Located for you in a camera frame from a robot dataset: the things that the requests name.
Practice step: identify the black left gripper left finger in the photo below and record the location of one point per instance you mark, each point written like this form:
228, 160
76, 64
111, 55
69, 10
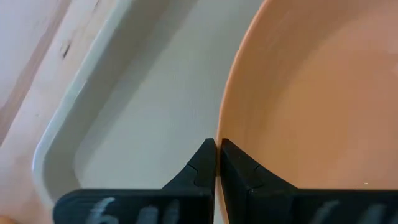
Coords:
186, 202

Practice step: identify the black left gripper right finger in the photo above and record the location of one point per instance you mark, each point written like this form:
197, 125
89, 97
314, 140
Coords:
248, 199

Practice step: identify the orange round plate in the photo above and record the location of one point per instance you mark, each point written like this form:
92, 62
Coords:
311, 93

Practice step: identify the beige plastic tray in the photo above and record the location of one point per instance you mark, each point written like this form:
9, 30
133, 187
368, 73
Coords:
149, 93

